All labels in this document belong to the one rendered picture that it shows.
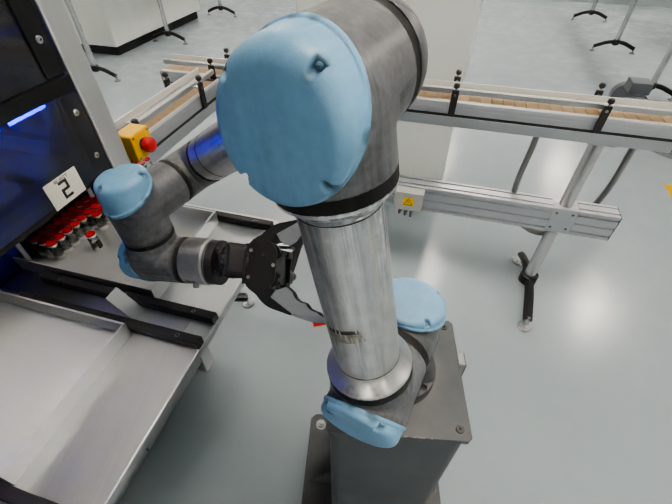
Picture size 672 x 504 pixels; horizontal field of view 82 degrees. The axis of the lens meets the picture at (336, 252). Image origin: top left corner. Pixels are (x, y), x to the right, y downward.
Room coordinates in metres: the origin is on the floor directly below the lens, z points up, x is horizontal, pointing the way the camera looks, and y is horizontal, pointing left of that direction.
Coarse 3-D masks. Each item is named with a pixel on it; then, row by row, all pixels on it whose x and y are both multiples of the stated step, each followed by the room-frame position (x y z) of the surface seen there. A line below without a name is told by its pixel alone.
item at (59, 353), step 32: (0, 320) 0.44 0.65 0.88; (32, 320) 0.44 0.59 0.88; (64, 320) 0.44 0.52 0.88; (96, 320) 0.43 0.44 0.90; (0, 352) 0.37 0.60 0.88; (32, 352) 0.37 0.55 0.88; (64, 352) 0.37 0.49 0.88; (96, 352) 0.37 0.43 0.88; (0, 384) 0.31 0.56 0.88; (32, 384) 0.31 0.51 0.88; (64, 384) 0.31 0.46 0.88; (0, 416) 0.26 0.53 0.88; (32, 416) 0.26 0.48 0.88; (64, 416) 0.26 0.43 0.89; (0, 448) 0.21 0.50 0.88; (32, 448) 0.20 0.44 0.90
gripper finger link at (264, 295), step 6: (252, 288) 0.37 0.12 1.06; (270, 288) 0.37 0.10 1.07; (258, 294) 0.36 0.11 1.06; (264, 294) 0.36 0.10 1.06; (270, 294) 0.36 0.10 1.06; (264, 300) 0.35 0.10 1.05; (270, 300) 0.35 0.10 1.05; (270, 306) 0.35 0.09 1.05; (276, 306) 0.34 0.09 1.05; (282, 312) 0.34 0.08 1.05; (288, 312) 0.34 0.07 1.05
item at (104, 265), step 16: (192, 208) 0.75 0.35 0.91; (176, 224) 0.73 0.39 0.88; (192, 224) 0.73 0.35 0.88; (208, 224) 0.70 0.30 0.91; (112, 240) 0.67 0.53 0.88; (80, 256) 0.62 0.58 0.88; (96, 256) 0.62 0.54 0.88; (112, 256) 0.62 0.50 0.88; (64, 272) 0.55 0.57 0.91; (80, 272) 0.54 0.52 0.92; (96, 272) 0.57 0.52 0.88; (112, 272) 0.57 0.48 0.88; (128, 288) 0.51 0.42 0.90; (144, 288) 0.49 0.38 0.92; (160, 288) 0.51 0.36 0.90
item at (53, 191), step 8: (72, 168) 0.72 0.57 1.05; (64, 176) 0.70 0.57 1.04; (72, 176) 0.71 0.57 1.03; (48, 184) 0.66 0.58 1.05; (56, 184) 0.67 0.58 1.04; (64, 184) 0.69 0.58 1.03; (72, 184) 0.70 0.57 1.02; (80, 184) 0.72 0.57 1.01; (48, 192) 0.65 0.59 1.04; (56, 192) 0.66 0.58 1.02; (80, 192) 0.71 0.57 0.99; (56, 200) 0.65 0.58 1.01; (64, 200) 0.67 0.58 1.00; (56, 208) 0.65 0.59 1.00
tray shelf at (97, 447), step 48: (240, 240) 0.67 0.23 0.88; (0, 288) 0.52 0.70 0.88; (48, 288) 0.52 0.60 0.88; (192, 288) 0.52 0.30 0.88; (240, 288) 0.54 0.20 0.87; (144, 336) 0.41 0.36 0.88; (96, 384) 0.31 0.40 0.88; (144, 384) 0.31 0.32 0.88; (96, 432) 0.23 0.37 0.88; (144, 432) 0.23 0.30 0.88; (0, 480) 0.17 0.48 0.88; (48, 480) 0.17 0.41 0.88; (96, 480) 0.17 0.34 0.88
